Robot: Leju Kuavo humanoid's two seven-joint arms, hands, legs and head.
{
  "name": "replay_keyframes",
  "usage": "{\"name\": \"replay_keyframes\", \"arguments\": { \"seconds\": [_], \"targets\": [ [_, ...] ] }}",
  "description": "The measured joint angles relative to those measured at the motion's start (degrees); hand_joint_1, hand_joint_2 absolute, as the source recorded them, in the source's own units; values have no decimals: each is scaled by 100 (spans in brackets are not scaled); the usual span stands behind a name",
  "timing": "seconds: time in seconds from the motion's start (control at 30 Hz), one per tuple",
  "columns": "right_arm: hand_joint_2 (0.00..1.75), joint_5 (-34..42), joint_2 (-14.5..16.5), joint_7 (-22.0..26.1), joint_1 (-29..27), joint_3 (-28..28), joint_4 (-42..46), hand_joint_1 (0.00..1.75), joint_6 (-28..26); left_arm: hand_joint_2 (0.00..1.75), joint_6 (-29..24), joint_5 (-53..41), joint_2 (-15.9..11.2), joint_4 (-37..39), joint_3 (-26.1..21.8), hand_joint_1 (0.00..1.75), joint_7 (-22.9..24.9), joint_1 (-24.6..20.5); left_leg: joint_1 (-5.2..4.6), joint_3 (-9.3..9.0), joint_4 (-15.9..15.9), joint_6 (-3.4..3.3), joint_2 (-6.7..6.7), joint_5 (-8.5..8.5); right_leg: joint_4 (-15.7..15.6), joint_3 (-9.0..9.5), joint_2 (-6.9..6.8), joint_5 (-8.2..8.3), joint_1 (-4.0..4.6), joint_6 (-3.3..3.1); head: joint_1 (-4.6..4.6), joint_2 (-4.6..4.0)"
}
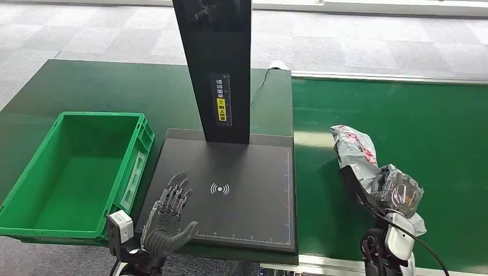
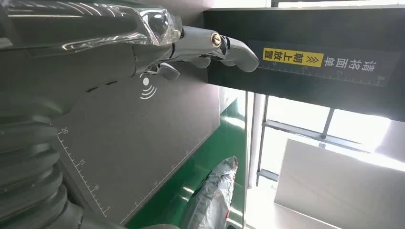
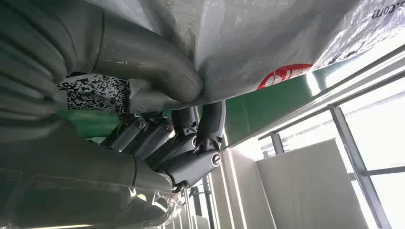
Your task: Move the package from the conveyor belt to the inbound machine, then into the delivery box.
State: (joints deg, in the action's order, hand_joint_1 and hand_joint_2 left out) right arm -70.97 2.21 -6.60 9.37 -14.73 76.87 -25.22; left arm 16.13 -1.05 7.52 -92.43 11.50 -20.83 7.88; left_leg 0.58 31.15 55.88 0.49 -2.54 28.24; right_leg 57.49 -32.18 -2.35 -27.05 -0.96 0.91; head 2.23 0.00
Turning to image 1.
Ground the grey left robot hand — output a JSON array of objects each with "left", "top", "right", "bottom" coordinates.
[{"left": 140, "top": 171, "right": 199, "bottom": 258}]

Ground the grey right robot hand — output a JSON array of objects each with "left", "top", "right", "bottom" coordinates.
[{"left": 371, "top": 164, "right": 424, "bottom": 219}]

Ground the grey plastic mailer package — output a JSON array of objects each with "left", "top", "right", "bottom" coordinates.
[{"left": 330, "top": 125, "right": 428, "bottom": 237}]

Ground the green conveyor belt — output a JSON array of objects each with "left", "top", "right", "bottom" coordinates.
[{"left": 291, "top": 77, "right": 488, "bottom": 274}]

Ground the green plastic crate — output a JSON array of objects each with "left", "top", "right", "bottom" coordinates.
[{"left": 0, "top": 111, "right": 155, "bottom": 246}]

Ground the black and yellow label sticker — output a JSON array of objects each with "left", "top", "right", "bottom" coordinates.
[{"left": 211, "top": 72, "right": 234, "bottom": 128}]

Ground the black scanner column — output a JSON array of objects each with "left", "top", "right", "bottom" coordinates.
[{"left": 172, "top": 0, "right": 253, "bottom": 145}]

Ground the white floor ledge strip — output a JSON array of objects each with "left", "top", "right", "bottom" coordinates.
[{"left": 0, "top": 0, "right": 488, "bottom": 18}]

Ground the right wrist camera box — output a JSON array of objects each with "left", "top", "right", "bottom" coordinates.
[{"left": 338, "top": 164, "right": 386, "bottom": 217}]

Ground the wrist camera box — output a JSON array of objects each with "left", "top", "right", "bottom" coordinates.
[
  {"left": 338, "top": 164, "right": 386, "bottom": 217},
  {"left": 106, "top": 209, "right": 135, "bottom": 256}
]

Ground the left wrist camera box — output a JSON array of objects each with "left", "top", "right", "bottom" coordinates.
[{"left": 106, "top": 209, "right": 135, "bottom": 256}]

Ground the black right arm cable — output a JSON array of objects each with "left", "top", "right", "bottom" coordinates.
[{"left": 375, "top": 212, "right": 451, "bottom": 276}]

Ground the black scanner base plate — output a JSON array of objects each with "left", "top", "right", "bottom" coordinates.
[{"left": 135, "top": 128, "right": 298, "bottom": 255}]

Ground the silver conveyor side rail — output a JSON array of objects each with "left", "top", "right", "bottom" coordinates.
[
  {"left": 261, "top": 254, "right": 488, "bottom": 276},
  {"left": 291, "top": 70, "right": 488, "bottom": 85}
]

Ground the thin black power cable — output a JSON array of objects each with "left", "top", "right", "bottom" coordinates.
[{"left": 249, "top": 68, "right": 270, "bottom": 106}]

